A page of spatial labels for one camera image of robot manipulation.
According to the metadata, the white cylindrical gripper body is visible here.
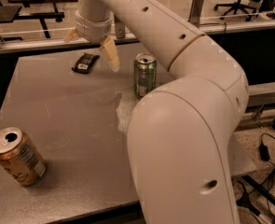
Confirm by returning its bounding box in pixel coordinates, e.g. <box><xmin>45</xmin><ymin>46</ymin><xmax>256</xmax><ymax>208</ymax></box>
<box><xmin>76</xmin><ymin>10</ymin><xmax>112</xmax><ymax>43</ymax></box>

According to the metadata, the black stand leg on floor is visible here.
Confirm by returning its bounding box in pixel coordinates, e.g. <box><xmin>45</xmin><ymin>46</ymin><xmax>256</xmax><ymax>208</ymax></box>
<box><xmin>237</xmin><ymin>168</ymin><xmax>275</xmax><ymax>224</ymax></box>

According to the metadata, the black power adapter with cable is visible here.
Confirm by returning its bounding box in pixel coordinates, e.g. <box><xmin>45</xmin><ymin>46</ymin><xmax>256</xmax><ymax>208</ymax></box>
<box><xmin>258</xmin><ymin>133</ymin><xmax>275</xmax><ymax>166</ymax></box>

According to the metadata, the middle metal rail bracket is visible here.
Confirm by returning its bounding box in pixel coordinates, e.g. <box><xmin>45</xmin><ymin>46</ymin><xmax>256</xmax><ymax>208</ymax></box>
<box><xmin>114</xmin><ymin>16</ymin><xmax>126</xmax><ymax>39</ymax></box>

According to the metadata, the right metal rail bracket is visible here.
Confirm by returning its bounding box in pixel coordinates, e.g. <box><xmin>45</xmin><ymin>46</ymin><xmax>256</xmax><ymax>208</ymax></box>
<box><xmin>188</xmin><ymin>0</ymin><xmax>204</xmax><ymax>27</ymax></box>

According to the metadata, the dark background table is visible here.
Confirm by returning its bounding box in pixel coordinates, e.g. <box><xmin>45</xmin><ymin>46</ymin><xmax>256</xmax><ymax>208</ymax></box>
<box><xmin>7</xmin><ymin>0</ymin><xmax>79</xmax><ymax>39</ymax></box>

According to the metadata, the green soda can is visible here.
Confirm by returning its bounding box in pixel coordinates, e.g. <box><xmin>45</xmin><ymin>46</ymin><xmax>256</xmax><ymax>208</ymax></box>
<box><xmin>134</xmin><ymin>53</ymin><xmax>158</xmax><ymax>97</ymax></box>

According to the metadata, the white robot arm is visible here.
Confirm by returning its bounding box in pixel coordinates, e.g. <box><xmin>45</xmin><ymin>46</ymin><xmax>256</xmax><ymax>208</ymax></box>
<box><xmin>76</xmin><ymin>0</ymin><xmax>249</xmax><ymax>224</ymax></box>

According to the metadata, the black chocolate bar wrapper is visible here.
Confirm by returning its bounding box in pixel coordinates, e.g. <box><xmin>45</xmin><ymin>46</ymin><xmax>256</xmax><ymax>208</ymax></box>
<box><xmin>72</xmin><ymin>53</ymin><xmax>99</xmax><ymax>74</ymax></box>

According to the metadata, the dark table at left edge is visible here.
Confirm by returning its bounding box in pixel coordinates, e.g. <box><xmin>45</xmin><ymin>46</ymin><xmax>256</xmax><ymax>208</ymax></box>
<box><xmin>0</xmin><ymin>6</ymin><xmax>21</xmax><ymax>23</ymax></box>

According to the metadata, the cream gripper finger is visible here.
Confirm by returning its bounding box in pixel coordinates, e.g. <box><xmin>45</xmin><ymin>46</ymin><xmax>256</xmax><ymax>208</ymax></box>
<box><xmin>100</xmin><ymin>35</ymin><xmax>120</xmax><ymax>72</ymax></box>
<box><xmin>63</xmin><ymin>27</ymin><xmax>80</xmax><ymax>42</ymax></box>

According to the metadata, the orange soda can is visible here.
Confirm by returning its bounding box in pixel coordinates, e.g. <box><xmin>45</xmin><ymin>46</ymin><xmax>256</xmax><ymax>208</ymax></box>
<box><xmin>0</xmin><ymin>127</ymin><xmax>47</xmax><ymax>186</ymax></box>

